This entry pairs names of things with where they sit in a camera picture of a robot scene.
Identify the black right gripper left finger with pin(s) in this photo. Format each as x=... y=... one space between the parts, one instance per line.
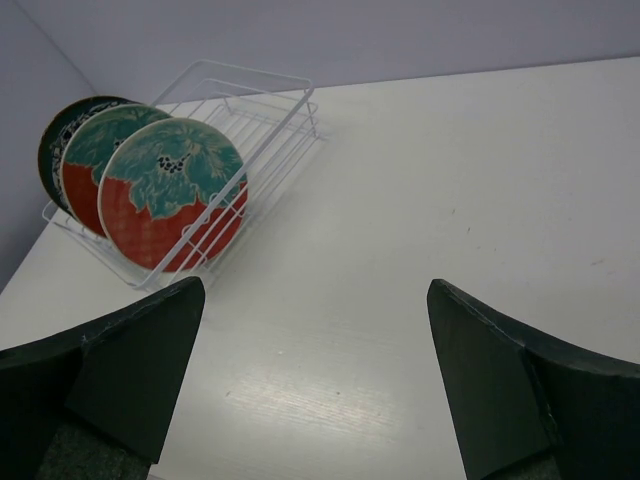
x=96 y=401

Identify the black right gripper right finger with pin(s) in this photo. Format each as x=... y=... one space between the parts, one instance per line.
x=528 y=405

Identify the red teal leaf plate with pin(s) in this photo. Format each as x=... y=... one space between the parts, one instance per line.
x=173 y=194

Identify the blue floral white plate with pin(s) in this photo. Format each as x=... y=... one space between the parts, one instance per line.
x=57 y=135

